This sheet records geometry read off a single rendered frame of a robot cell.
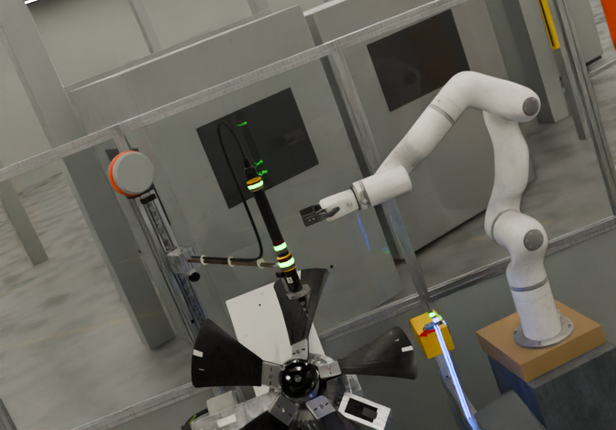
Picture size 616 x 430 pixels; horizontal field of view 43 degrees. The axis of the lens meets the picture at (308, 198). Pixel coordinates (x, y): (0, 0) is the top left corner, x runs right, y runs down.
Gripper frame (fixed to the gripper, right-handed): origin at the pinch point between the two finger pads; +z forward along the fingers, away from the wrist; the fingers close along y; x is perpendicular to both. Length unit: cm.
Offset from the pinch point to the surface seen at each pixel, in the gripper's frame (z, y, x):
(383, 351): -7.2, 0.4, -48.0
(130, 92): 68, 256, 46
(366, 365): -0.7, -3.7, -48.1
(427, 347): -22, 22, -63
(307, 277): 6.3, 16.4, -22.5
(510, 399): -28, -60, -41
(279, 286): 16.1, 23.9, -24.4
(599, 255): -105, 72, -77
